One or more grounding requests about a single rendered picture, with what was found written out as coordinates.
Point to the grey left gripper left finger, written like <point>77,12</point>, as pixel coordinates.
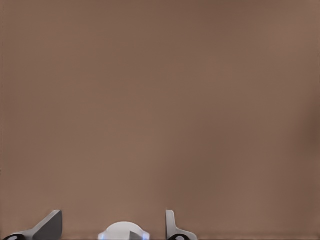
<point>48,226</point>

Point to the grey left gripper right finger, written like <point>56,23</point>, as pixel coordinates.
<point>170,222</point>

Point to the white rounded object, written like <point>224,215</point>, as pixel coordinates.
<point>122,231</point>

